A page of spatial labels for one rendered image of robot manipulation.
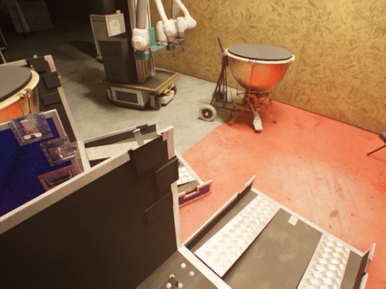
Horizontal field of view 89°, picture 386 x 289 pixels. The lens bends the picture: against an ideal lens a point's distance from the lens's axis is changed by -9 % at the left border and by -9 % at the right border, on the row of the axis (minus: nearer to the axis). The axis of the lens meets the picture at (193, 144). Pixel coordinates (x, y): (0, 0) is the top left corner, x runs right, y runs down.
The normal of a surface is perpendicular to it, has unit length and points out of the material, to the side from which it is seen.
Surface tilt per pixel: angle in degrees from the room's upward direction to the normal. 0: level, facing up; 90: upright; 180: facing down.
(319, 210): 0
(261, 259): 1
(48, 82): 90
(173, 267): 0
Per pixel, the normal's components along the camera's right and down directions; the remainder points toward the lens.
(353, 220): 0.00, -0.79
